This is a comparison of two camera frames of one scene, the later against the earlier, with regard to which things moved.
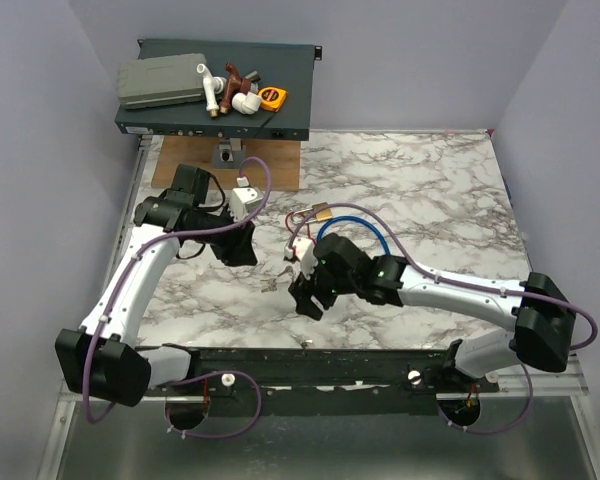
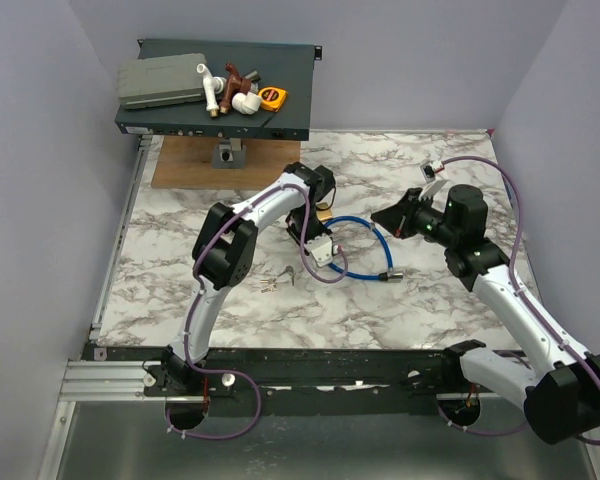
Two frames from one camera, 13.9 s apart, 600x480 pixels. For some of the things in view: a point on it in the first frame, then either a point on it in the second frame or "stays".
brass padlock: [322, 214] stays
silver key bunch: [272, 281] stays
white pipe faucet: [212, 85] stays
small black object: [253, 76] stays
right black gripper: [301, 290] -> [400, 216]
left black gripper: [238, 249] -> [320, 231]
